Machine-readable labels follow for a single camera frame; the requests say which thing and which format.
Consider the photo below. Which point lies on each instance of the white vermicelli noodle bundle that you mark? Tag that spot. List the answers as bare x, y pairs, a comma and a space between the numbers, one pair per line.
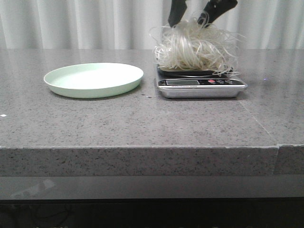
192, 45

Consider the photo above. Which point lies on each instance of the silver black kitchen scale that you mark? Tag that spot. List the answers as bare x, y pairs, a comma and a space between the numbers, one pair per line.
177, 83

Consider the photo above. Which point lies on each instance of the light green round plate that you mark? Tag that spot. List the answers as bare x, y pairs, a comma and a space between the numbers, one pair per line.
93, 80

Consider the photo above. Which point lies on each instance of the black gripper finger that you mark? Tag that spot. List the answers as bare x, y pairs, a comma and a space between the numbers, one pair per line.
178, 8
214, 9

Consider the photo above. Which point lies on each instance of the white pleated curtain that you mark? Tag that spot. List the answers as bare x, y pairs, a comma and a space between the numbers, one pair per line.
135, 24

